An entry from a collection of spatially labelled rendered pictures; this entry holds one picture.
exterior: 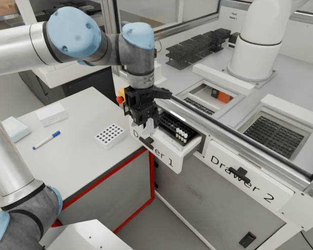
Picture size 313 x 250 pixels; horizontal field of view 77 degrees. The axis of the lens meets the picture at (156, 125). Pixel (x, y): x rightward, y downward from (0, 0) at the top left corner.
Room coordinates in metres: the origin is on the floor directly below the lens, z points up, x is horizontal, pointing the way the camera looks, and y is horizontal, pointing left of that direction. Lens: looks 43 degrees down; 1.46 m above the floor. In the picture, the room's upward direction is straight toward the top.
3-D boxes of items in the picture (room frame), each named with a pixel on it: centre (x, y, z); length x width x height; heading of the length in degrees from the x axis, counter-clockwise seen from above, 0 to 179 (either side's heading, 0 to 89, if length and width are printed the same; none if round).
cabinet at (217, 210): (0.90, -0.46, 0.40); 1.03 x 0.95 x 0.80; 44
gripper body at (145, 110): (0.49, 0.05, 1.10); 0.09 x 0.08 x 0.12; 134
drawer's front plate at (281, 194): (0.38, -0.30, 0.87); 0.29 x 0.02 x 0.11; 44
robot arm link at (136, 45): (0.49, 0.05, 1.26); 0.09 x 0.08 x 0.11; 91
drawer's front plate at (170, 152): (0.52, 0.01, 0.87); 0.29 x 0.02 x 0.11; 44
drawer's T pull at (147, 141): (0.50, 0.03, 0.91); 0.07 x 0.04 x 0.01; 44
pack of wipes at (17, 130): (0.69, 0.71, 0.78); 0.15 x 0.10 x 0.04; 58
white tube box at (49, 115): (0.80, 0.56, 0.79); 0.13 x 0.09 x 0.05; 129
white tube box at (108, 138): (0.65, 0.22, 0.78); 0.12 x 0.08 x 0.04; 141
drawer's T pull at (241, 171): (0.36, -0.28, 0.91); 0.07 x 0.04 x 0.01; 44
